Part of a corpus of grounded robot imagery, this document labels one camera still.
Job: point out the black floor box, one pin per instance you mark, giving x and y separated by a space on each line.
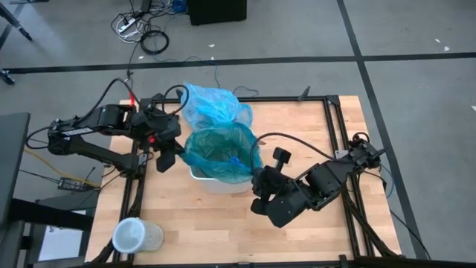
215 11

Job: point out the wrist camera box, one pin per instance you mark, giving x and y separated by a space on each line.
282 155
165 161

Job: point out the black desk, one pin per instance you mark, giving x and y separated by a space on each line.
13 156

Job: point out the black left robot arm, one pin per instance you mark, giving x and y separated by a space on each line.
85 149

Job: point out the black stand leg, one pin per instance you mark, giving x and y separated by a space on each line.
13 20

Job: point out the black power adapter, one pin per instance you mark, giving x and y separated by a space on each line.
72 184

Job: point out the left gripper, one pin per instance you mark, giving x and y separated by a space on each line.
163 128

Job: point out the translucent plastic jar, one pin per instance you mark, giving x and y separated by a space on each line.
134 235

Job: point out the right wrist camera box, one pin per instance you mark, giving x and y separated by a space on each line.
282 155

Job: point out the white power strip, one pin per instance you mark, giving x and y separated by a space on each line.
126 25

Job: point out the black stand foot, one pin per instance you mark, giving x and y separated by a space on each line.
5 76

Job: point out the teal green trash bag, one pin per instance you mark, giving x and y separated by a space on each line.
219 149

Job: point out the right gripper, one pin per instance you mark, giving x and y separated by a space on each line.
269 182

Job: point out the white floor board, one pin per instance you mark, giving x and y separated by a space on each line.
59 242

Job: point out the black furniture base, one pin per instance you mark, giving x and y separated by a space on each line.
37 214

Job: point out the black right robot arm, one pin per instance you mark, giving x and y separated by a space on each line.
323 182

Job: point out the black pointed frame bracket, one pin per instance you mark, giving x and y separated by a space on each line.
180 95
304 94

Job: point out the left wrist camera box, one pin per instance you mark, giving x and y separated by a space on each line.
165 161

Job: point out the black aluminium table frame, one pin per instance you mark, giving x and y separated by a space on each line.
297 265

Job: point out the light blue trash bag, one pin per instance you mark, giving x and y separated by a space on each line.
212 106

